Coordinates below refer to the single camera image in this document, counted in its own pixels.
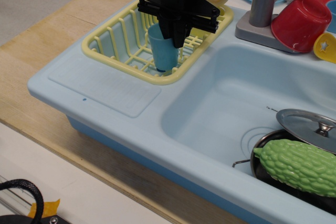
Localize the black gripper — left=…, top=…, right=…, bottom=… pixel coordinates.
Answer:
left=138, top=0, right=220, bottom=48

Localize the blue plastic cup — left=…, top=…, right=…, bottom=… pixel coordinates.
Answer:
left=148, top=23, right=179, bottom=72

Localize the red plastic cup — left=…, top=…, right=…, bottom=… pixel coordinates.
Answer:
left=271, top=0, right=332, bottom=53

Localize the yellow dish rack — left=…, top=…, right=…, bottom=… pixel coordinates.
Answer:
left=81, top=1, right=234, bottom=85

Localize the grey toy faucet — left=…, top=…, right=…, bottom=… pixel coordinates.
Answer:
left=235, top=0, right=296, bottom=54

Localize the light blue toy sink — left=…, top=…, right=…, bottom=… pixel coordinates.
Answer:
left=27, top=23, right=335, bottom=223

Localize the yellow star scoop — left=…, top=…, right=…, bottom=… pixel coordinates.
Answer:
left=313, top=33, right=335, bottom=63

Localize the steel pot lid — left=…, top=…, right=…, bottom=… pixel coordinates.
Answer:
left=276, top=109, right=335, bottom=154

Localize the green bitter gourd toy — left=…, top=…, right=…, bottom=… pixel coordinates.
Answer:
left=253, top=139, right=335, bottom=198

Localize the yellow tape piece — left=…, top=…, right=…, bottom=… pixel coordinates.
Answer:
left=27, top=199, right=60, bottom=218

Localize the steel pot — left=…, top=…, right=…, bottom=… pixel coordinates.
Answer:
left=233, top=130, right=335, bottom=216

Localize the black device base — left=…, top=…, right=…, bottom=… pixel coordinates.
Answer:
left=1, top=215, right=69, bottom=224

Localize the black braided cable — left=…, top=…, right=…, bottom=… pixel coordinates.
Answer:
left=0, top=178, right=45, bottom=223

